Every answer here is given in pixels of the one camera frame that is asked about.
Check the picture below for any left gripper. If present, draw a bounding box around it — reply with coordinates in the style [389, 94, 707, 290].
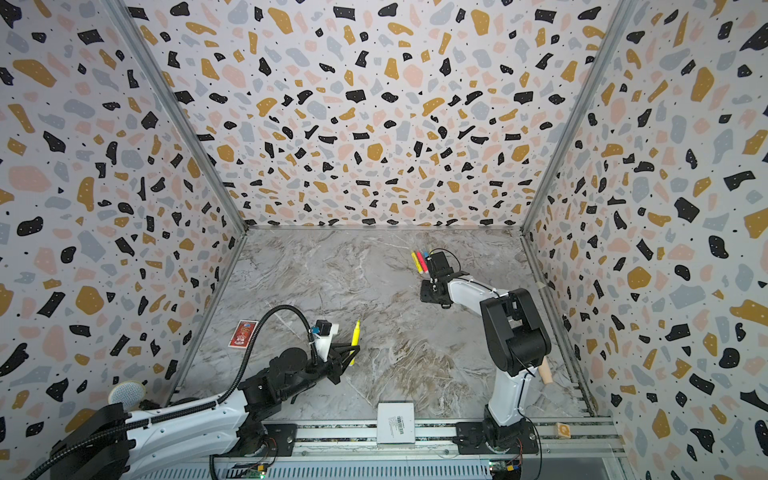
[280, 342, 359, 402]

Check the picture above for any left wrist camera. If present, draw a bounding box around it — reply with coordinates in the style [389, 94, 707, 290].
[312, 319, 339, 362]

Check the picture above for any yellow highlighter pen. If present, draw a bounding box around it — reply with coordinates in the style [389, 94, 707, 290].
[350, 320, 361, 366]
[411, 251, 423, 274]

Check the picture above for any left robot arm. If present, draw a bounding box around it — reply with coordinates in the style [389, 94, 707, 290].
[29, 343, 360, 479]

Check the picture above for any wooden rolling pin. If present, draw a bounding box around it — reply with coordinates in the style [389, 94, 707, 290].
[537, 357, 553, 385]

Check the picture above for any black corrugated cable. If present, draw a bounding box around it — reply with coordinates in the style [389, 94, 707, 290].
[218, 304, 314, 403]

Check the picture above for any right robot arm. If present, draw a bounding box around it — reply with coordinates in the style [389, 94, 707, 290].
[412, 249, 552, 455]

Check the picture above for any white box on rail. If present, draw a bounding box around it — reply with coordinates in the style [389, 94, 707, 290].
[376, 402, 416, 446]

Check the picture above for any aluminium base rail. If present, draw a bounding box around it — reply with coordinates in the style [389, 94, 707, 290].
[151, 417, 634, 479]

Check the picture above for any small wooden tag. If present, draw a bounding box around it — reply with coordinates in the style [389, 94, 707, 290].
[555, 422, 572, 438]

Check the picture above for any red card packet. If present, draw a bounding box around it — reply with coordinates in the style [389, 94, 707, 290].
[228, 320, 259, 349]

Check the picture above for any pink highlighter pen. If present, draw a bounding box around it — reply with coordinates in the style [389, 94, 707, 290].
[416, 251, 428, 273]

